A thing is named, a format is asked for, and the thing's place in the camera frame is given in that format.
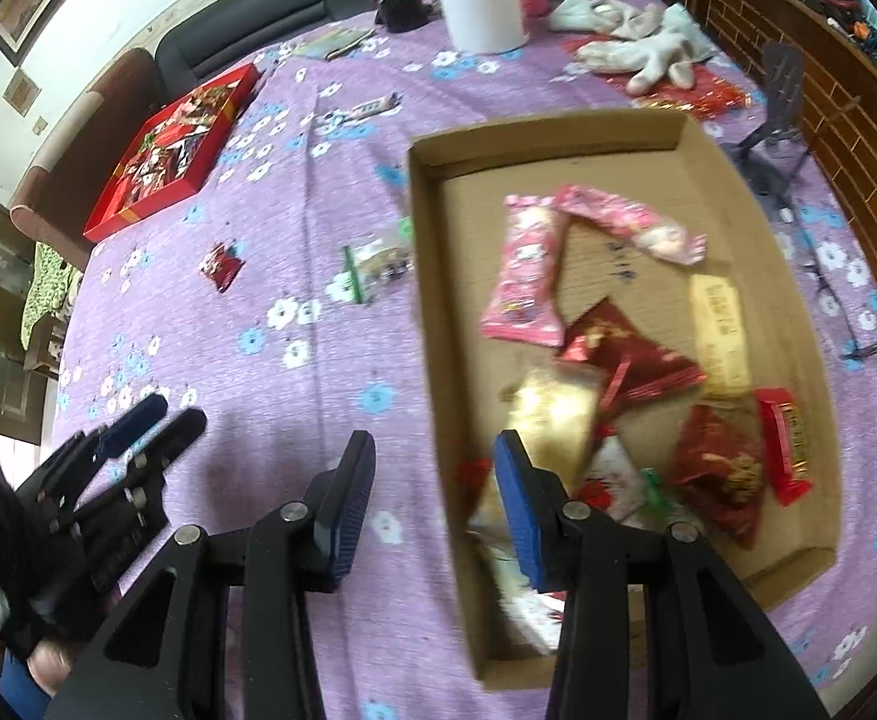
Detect red packet with black label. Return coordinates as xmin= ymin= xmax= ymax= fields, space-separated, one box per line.
xmin=753 ymin=388 xmax=815 ymax=507

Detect thin booklet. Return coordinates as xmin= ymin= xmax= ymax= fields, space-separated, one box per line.
xmin=292 ymin=26 xmax=377 ymax=61

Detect yellow biscuit packet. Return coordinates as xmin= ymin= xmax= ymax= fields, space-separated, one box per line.
xmin=689 ymin=274 xmax=755 ymax=398

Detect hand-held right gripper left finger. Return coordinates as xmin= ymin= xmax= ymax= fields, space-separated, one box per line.
xmin=44 ymin=431 xmax=377 ymax=720

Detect pink cartoon snack packet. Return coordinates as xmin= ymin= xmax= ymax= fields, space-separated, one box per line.
xmin=554 ymin=184 xmax=710 ymax=266
xmin=479 ymin=193 xmax=567 ymax=347

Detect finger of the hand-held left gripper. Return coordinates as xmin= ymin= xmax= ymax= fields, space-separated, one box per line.
xmin=93 ymin=392 xmax=169 ymax=460
xmin=127 ymin=409 xmax=209 ymax=481

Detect clear bag with green zip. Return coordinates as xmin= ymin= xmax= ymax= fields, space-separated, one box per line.
xmin=340 ymin=217 xmax=417 ymax=306

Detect green candy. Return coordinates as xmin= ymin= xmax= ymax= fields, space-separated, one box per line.
xmin=637 ymin=467 xmax=672 ymax=518

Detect brown armchair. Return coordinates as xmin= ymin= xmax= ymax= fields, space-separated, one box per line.
xmin=9 ymin=47 xmax=161 ymax=271

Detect red gift box of candies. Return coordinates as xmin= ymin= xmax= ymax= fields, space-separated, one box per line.
xmin=83 ymin=64 xmax=261 ymax=243

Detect white plastic jar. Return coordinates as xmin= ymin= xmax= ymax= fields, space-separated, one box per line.
xmin=433 ymin=0 xmax=529 ymax=53

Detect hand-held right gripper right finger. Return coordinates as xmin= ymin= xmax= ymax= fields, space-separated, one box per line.
xmin=493 ymin=430 xmax=830 ymax=720

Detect small red candy packet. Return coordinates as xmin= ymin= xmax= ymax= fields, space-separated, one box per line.
xmin=198 ymin=242 xmax=248 ymax=292

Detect plain red snack packet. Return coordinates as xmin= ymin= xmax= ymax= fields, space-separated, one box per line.
xmin=455 ymin=460 xmax=493 ymax=500

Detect black container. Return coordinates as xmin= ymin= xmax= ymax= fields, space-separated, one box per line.
xmin=374 ymin=0 xmax=435 ymax=33

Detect red paper wrapper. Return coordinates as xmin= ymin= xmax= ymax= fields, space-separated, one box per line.
xmin=562 ymin=37 xmax=755 ymax=121

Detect person's left hand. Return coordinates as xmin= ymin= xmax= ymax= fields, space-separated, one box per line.
xmin=29 ymin=645 xmax=73 ymax=698

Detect person's left forearm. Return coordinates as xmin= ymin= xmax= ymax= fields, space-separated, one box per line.
xmin=0 ymin=649 xmax=53 ymax=720

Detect cardboard box tray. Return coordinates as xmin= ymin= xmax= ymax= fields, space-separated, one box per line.
xmin=406 ymin=111 xmax=840 ymax=691

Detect dark red snack packet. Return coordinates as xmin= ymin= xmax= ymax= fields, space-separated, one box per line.
xmin=669 ymin=401 xmax=770 ymax=548
xmin=558 ymin=296 xmax=710 ymax=421

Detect golden snack packet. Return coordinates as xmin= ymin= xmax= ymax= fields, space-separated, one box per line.
xmin=502 ymin=364 xmax=608 ymax=496

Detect green patterned cloth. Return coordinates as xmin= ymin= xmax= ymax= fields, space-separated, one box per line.
xmin=22 ymin=240 xmax=83 ymax=350

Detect small wall plaque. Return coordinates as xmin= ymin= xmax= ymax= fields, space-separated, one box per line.
xmin=1 ymin=67 xmax=41 ymax=117

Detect black leather sofa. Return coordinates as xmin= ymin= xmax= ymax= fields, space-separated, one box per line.
xmin=154 ymin=0 xmax=627 ymax=102

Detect small candy tube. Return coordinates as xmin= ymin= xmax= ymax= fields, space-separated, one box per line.
xmin=322 ymin=92 xmax=402 ymax=125

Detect white gloves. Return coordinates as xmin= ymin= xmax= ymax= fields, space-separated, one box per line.
xmin=547 ymin=0 xmax=717 ymax=95

